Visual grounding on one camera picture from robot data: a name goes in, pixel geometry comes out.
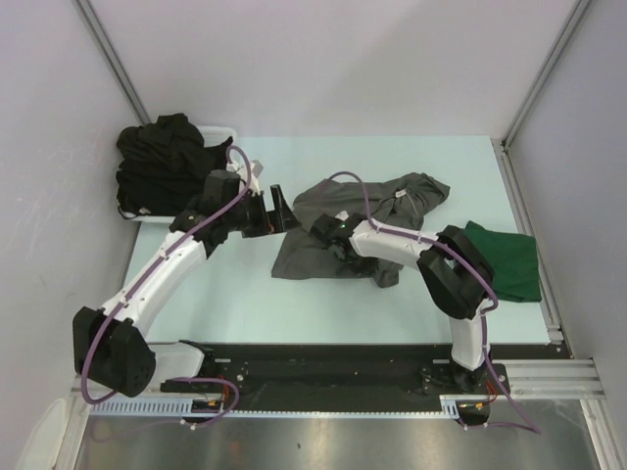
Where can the black t shirts pile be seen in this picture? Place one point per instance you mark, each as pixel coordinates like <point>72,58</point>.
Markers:
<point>164,165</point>

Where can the green folded t shirt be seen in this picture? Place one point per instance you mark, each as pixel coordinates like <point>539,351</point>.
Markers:
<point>514,258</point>

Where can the grey t shirt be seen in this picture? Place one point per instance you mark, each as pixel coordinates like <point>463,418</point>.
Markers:
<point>403,202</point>

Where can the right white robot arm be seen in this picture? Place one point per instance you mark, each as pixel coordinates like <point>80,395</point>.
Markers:
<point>457,277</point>

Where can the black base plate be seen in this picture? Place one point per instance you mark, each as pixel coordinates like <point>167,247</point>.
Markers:
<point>326,378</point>

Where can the white plastic basket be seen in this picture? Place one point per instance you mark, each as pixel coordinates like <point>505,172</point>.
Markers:
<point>212,135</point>

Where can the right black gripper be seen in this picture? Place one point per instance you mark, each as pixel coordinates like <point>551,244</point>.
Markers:
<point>364,266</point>

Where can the aluminium frame rail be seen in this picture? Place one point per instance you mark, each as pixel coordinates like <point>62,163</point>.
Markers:
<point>560,378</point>

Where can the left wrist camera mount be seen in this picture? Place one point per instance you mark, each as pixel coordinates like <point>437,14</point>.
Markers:
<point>250,171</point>

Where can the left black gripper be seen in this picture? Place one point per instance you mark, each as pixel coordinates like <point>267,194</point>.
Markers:
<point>277,220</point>

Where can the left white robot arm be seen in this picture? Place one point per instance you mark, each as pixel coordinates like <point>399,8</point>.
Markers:
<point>109,343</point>

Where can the light blue cable duct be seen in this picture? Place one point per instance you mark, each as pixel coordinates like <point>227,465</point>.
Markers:
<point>202,409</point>

